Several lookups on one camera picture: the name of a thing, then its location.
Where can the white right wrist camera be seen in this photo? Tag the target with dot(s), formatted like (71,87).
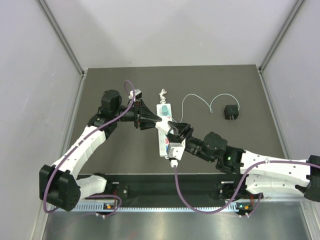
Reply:
(175,152)

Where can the aluminium frame post left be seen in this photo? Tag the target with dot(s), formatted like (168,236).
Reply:
(60,35)

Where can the white power strip coloured sockets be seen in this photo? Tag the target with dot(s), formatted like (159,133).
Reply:
(163,141)

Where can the grey slotted cable duct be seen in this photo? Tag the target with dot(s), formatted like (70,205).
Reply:
(109,206)

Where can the aluminium frame post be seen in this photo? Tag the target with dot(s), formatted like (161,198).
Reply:
(60,35)
(293,13)

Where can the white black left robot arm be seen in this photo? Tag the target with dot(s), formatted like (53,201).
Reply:
(59,184)

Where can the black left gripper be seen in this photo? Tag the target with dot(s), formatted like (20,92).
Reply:
(143,112)

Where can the teal USB charger plug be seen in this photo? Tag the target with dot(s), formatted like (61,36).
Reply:
(165,110)

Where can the white square charger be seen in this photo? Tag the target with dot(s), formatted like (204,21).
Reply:
(163,125)

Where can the aluminium frame post right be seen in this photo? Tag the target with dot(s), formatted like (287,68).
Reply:
(293,13)

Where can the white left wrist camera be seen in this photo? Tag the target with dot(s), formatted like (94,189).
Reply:
(135,94)

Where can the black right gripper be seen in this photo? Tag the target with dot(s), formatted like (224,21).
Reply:
(187,131)

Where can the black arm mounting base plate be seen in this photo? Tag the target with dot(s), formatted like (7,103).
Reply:
(203,186)

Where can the black cube power adapter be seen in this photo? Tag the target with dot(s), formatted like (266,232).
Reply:
(231,112)

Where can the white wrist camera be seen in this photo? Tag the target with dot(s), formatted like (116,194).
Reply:
(135,94)
(175,152)

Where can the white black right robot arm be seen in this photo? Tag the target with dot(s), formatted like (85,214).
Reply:
(260,173)

